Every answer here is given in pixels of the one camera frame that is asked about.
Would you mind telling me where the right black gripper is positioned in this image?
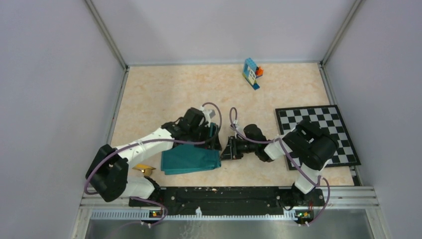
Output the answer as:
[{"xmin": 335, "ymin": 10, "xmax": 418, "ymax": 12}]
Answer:
[{"xmin": 218, "ymin": 135, "xmax": 257, "ymax": 160}]

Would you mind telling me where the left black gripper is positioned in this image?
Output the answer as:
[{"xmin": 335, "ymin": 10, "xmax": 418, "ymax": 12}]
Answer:
[{"xmin": 189, "ymin": 122, "xmax": 222, "ymax": 150}]

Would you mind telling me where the teal cloth napkin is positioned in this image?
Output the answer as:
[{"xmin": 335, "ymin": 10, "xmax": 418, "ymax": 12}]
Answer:
[{"xmin": 161, "ymin": 144, "xmax": 221, "ymax": 175}]

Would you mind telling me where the colourful toy block house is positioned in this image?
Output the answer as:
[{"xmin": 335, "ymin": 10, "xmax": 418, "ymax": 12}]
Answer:
[{"xmin": 242, "ymin": 58, "xmax": 264, "ymax": 90}]

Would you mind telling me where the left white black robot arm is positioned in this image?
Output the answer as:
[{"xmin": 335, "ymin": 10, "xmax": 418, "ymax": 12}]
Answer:
[{"xmin": 84, "ymin": 103, "xmax": 222, "ymax": 206}]

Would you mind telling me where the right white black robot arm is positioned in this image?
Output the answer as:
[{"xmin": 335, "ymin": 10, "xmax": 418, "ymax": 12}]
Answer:
[{"xmin": 220, "ymin": 120, "xmax": 339, "ymax": 205}]

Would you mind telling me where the gold spoon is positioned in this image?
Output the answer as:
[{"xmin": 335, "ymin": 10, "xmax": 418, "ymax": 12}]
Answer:
[{"xmin": 133, "ymin": 164, "xmax": 156, "ymax": 177}]

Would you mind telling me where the black white checkerboard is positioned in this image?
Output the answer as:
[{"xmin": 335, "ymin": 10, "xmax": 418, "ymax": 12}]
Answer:
[{"xmin": 275, "ymin": 105, "xmax": 361, "ymax": 167}]

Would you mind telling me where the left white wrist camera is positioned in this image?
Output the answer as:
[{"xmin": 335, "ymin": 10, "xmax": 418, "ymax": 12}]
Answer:
[{"xmin": 200, "ymin": 106, "xmax": 215, "ymax": 125}]

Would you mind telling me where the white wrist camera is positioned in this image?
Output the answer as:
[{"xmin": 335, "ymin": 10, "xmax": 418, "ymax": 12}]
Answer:
[
  {"xmin": 200, "ymin": 106, "xmax": 215, "ymax": 125},
  {"xmin": 230, "ymin": 123, "xmax": 239, "ymax": 136}
]

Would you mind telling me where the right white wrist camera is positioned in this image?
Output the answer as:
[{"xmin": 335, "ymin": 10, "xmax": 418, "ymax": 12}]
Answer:
[{"xmin": 230, "ymin": 123, "xmax": 239, "ymax": 136}]

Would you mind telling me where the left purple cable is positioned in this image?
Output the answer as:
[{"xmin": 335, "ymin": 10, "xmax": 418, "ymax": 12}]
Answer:
[{"xmin": 84, "ymin": 102, "xmax": 223, "ymax": 228}]

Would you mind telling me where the purple cable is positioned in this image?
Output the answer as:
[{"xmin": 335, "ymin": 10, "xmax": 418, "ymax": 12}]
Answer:
[
  {"xmin": 229, "ymin": 107, "xmax": 331, "ymax": 227},
  {"xmin": 84, "ymin": 102, "xmax": 223, "ymax": 228}
]

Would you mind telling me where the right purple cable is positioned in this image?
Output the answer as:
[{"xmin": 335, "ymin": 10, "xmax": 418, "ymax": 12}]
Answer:
[{"xmin": 229, "ymin": 107, "xmax": 331, "ymax": 227}]

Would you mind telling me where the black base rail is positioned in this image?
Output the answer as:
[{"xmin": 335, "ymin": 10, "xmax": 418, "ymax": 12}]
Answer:
[{"xmin": 128, "ymin": 186, "xmax": 325, "ymax": 223}]

